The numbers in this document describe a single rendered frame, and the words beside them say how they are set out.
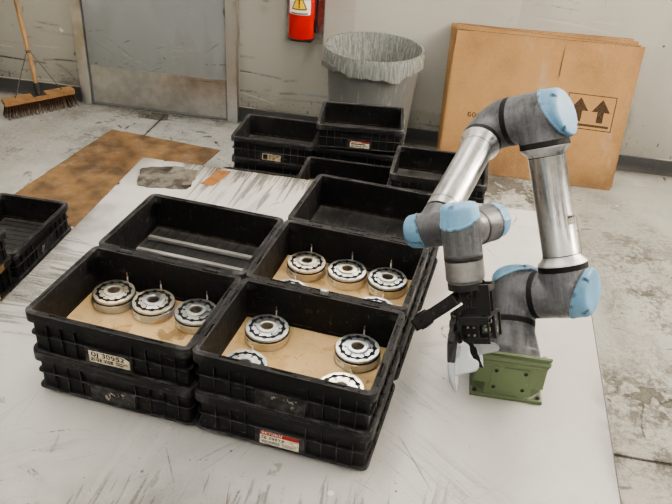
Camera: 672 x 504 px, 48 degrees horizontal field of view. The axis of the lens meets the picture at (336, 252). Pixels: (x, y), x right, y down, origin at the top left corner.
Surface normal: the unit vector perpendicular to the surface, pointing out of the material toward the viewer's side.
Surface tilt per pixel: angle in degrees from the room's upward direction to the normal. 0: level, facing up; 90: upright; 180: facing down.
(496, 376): 90
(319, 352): 0
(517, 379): 90
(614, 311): 0
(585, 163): 72
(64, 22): 90
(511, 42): 81
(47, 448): 0
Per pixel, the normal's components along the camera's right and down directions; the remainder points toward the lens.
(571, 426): 0.05, -0.85
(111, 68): -0.19, 0.51
